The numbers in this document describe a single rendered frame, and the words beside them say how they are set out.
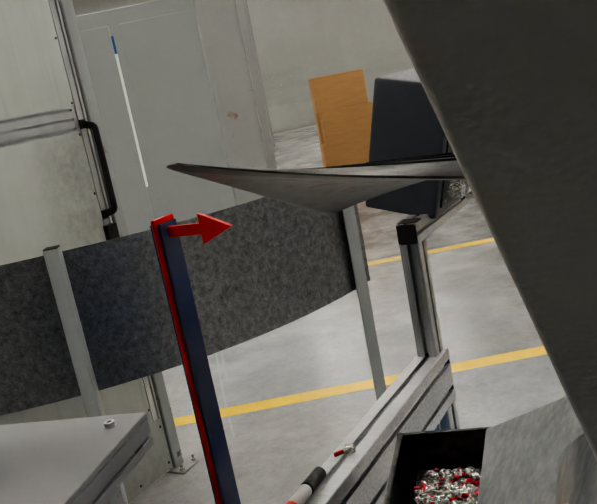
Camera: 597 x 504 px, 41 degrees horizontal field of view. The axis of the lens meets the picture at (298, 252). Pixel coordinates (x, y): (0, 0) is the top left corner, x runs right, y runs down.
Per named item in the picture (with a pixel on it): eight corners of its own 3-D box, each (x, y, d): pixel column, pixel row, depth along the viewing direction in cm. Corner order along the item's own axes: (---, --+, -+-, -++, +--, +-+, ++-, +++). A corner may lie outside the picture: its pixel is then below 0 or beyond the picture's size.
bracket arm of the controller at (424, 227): (418, 244, 108) (415, 223, 107) (398, 246, 109) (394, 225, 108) (467, 205, 128) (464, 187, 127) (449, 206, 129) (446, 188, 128)
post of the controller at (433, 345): (437, 357, 111) (415, 222, 107) (417, 357, 113) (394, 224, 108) (443, 349, 114) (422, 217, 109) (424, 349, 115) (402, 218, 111)
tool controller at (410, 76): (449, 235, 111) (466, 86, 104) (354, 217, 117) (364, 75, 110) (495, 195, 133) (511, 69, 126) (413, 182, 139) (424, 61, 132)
